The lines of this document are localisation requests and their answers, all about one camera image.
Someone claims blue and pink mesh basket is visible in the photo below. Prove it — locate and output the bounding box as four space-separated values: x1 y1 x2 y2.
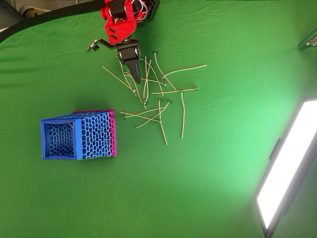
39 109 117 161

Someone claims black perforated base block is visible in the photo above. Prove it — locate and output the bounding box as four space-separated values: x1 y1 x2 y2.
142 0 159 20

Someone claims white and yellow item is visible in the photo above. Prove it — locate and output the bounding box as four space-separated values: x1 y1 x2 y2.
18 6 50 18

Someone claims green cloth with black rim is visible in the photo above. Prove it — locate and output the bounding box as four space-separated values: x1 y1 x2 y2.
0 0 317 238

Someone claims dark grey chair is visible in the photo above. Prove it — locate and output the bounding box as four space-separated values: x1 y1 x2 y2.
0 0 24 29

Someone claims chrome stand pole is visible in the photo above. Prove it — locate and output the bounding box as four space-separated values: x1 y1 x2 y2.
298 29 317 52

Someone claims bright LED light panel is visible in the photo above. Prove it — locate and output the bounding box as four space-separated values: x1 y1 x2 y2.
254 97 317 238

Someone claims small wrist camera board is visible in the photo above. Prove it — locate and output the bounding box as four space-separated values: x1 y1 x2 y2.
86 39 101 53

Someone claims red white servo cable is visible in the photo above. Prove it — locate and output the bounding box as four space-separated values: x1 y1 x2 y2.
135 0 149 19

